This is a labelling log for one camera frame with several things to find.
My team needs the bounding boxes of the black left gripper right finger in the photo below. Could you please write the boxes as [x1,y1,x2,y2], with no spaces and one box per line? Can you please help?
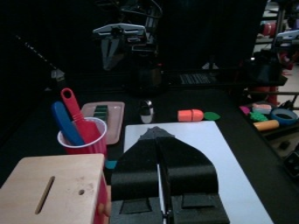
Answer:
[154,127,230,224]

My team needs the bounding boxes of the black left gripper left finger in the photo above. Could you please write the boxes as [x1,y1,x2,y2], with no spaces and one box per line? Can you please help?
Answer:
[109,126,164,224]

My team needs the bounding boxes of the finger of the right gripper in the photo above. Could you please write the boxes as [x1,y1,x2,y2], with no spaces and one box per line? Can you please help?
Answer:
[109,38,126,70]
[100,38,114,72]

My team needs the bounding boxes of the white cutting board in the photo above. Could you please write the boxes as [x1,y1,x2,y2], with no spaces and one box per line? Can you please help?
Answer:
[122,120,274,224]

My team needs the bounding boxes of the pink rectangular plate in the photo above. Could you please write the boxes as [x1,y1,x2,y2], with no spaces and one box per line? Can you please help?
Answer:
[78,101,126,145]

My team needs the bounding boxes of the red toy knife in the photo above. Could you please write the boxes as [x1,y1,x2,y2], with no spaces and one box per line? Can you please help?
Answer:
[60,87,102,144]

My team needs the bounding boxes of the teal toy piece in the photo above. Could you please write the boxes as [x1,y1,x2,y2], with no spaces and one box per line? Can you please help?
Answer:
[104,159,117,171]

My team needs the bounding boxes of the red plastic cup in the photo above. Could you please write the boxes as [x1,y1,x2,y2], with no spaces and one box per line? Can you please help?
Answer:
[55,116,108,158]

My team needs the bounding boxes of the orange toy carrot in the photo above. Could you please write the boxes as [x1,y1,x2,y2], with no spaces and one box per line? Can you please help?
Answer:
[176,108,205,123]

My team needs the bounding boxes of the green toy leaf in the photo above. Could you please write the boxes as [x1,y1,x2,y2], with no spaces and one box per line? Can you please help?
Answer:
[202,111,221,122]

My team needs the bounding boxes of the silver salt shaker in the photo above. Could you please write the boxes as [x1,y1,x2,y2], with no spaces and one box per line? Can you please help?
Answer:
[138,99,154,124]

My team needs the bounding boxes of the wooden box with slot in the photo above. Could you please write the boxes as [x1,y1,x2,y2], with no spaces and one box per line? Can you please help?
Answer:
[0,153,112,224]

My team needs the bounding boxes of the black vented panel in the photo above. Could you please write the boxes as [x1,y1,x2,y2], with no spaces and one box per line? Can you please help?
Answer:
[177,73,213,86]

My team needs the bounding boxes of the magenta toy piece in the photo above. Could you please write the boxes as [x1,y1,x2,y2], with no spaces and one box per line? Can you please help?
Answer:
[237,105,252,116]

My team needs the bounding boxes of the blue plastic utensil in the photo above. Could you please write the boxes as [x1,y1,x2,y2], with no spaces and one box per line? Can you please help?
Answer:
[50,101,85,146]

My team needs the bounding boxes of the orange toy cylinder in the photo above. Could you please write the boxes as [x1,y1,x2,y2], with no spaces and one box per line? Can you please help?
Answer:
[252,119,280,132]

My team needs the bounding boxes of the green toy vegetable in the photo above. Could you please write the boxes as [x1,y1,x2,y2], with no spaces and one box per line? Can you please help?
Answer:
[248,110,269,123]

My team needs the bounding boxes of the pink and white toy block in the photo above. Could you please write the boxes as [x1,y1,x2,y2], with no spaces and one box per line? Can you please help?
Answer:
[250,102,273,115]

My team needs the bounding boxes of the blue tape roll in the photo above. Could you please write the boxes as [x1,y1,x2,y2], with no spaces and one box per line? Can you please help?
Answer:
[269,108,299,127]

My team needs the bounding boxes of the red stand base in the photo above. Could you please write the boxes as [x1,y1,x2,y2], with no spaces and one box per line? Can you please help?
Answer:
[246,85,280,107]

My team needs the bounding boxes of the black gear box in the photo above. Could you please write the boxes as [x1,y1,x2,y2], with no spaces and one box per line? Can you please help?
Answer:
[241,50,288,88]

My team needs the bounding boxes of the red round background object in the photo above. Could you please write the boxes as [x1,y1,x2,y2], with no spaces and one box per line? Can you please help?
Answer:
[258,21,277,38]

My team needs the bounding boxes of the grey background gripper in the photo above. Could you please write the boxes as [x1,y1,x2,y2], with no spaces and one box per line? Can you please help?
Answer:
[273,28,299,46]

